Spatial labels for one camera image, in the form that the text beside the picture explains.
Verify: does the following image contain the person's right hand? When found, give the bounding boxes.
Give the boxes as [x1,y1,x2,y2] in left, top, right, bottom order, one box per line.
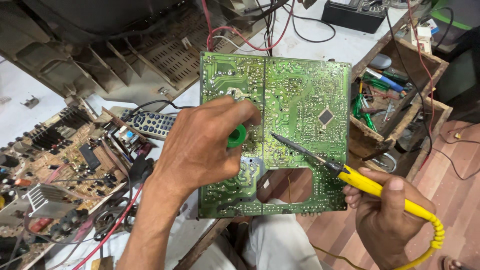
[342,167,437,268]

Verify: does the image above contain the person's left hand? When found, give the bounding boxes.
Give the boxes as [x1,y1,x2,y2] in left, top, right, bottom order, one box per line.
[151,95,262,196]

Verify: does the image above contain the green solder spool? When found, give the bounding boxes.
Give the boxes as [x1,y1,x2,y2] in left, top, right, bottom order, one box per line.
[226,124,247,148]

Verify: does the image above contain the yellow soldering iron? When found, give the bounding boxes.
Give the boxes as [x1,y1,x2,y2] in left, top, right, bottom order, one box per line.
[269,131,436,222]

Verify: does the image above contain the grey remote control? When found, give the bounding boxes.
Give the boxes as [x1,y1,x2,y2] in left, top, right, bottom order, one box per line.
[109,106,178,141]

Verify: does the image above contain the person's sandal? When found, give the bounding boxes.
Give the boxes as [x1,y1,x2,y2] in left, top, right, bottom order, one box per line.
[439,256,474,270]

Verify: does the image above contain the green circuit board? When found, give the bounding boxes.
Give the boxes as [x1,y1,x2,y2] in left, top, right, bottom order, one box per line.
[197,51,352,219]

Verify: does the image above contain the person's white trousers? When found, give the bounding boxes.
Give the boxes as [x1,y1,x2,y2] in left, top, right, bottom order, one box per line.
[189,199,334,270]

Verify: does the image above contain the wooden tool box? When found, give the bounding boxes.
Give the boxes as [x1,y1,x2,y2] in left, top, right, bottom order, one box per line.
[349,35,454,182]

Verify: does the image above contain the red test lead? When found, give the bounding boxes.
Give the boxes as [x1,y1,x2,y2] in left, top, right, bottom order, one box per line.
[71,183,145,270]

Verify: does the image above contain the grey television casing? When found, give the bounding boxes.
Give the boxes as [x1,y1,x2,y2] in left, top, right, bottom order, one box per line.
[0,0,280,103]

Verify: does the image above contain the brown circuit board with components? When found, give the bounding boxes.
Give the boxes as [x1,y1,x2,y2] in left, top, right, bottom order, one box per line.
[0,106,154,244]

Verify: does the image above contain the silver heat sink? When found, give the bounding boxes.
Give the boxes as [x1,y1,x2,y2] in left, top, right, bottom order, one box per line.
[22,183,77,219]

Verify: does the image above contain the black multimeter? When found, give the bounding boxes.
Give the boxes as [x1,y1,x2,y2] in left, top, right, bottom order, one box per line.
[321,0,392,34]

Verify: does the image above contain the yellow coiled cord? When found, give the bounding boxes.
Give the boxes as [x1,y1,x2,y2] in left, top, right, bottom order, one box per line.
[311,213,446,270]

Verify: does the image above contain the green handled screwdriver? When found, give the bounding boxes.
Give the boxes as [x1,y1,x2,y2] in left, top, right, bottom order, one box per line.
[352,94,378,133]

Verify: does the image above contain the red wire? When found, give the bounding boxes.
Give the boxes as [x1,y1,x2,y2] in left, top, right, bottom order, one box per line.
[201,0,297,52]

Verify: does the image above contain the blue handled screwdriver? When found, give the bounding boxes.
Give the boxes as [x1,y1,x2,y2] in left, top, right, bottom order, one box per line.
[365,67,405,93]

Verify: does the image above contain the black cable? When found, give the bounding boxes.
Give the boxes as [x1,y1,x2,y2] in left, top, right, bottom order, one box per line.
[281,4,337,43]

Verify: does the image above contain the small metal bracket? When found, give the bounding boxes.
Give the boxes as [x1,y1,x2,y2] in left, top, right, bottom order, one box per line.
[20,95,40,109]

